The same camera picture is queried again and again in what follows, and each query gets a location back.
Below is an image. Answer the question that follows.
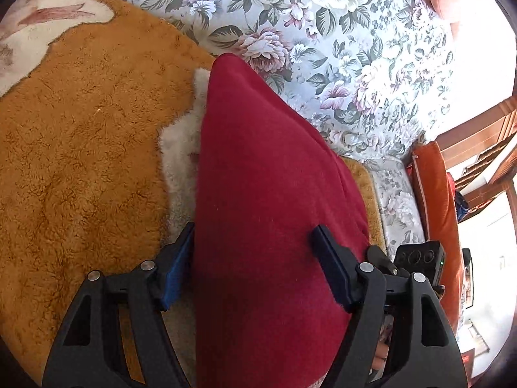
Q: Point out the floral bedsheet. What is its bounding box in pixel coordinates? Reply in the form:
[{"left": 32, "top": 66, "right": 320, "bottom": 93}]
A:
[{"left": 36, "top": 0, "right": 459, "bottom": 251}]

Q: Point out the orange and white plush blanket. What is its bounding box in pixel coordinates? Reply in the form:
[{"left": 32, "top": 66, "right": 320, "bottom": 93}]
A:
[{"left": 0, "top": 0, "right": 386, "bottom": 388}]

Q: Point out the orange cushion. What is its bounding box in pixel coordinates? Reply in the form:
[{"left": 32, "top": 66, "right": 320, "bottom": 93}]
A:
[{"left": 410, "top": 141, "right": 465, "bottom": 332}]

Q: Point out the red sweater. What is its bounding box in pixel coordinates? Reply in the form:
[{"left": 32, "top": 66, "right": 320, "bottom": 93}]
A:
[{"left": 193, "top": 52, "right": 370, "bottom": 388}]

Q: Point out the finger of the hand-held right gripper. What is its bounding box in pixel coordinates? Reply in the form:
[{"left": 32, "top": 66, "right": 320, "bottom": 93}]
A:
[{"left": 367, "top": 245, "right": 398, "bottom": 277}]

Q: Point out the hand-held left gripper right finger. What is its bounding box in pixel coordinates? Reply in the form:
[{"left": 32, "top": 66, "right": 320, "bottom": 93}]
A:
[{"left": 310, "top": 225, "right": 469, "bottom": 388}]

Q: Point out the dark blue cloth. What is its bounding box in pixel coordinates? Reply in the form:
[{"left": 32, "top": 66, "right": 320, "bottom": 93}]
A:
[{"left": 454, "top": 193, "right": 472, "bottom": 222}]

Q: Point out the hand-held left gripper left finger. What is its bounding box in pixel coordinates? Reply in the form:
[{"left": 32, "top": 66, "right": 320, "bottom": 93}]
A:
[{"left": 42, "top": 221, "right": 195, "bottom": 388}]

